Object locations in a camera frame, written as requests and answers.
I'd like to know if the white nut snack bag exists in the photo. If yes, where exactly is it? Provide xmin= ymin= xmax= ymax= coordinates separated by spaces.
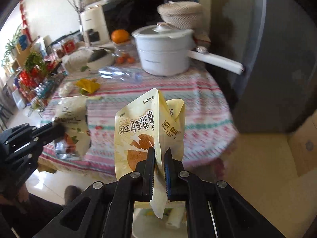
xmin=53 ymin=96 xmax=91 ymax=161

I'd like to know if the cream bread snack bag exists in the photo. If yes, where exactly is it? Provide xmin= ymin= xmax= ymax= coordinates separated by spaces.
xmin=114 ymin=88 xmax=185 ymax=218

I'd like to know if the crumpled white tissue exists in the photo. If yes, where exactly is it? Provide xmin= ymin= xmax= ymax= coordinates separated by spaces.
xmin=58 ymin=82 xmax=74 ymax=98

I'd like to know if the patterned striped tablecloth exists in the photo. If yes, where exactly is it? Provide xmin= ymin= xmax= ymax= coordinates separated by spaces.
xmin=39 ymin=65 xmax=238 ymax=177

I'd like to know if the green leafy vegetable bunch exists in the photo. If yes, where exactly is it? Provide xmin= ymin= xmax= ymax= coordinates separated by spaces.
xmin=24 ymin=52 xmax=48 ymax=76

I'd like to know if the yellow crumpled wrapper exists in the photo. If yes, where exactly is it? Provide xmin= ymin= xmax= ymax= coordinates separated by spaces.
xmin=76 ymin=79 xmax=100 ymax=94

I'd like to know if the small green pepper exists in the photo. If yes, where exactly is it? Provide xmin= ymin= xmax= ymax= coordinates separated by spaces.
xmin=80 ymin=66 xmax=90 ymax=72

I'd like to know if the cardboard box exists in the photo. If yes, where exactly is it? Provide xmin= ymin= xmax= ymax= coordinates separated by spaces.
xmin=288 ymin=113 xmax=317 ymax=177

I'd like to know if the dark green squash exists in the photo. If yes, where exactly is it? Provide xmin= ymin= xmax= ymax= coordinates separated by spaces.
xmin=88 ymin=49 xmax=108 ymax=62

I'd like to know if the clear plastic water bottle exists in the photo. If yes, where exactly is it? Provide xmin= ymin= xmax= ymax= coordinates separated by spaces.
xmin=98 ymin=66 xmax=143 ymax=83

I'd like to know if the clear glass jar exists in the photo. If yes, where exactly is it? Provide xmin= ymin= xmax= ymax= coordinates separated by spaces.
xmin=115 ymin=41 xmax=139 ymax=65

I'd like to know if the cream air fryer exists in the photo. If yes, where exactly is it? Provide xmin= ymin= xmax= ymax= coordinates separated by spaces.
xmin=80 ymin=5 xmax=110 ymax=46

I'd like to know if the large orange fruit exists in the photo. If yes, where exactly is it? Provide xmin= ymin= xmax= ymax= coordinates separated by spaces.
xmin=111 ymin=29 xmax=130 ymax=44

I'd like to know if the glass vase with twigs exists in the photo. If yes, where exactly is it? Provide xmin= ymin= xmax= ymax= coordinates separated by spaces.
xmin=66 ymin=0 xmax=85 ymax=34

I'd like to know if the white electric cooking pot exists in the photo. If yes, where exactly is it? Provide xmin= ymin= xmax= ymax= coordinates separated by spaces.
xmin=132 ymin=23 xmax=244 ymax=76

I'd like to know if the black microwave oven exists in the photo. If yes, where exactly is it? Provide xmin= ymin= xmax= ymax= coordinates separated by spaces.
xmin=102 ymin=0 xmax=189 ymax=35

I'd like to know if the grey refrigerator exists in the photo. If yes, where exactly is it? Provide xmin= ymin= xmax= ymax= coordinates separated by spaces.
xmin=210 ymin=0 xmax=316 ymax=133

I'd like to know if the woven white basket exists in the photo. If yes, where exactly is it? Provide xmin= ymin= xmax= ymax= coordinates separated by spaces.
xmin=158 ymin=1 xmax=203 ymax=30

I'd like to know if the black wire storage rack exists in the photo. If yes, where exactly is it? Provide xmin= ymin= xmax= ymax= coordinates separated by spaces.
xmin=14 ymin=59 xmax=67 ymax=114

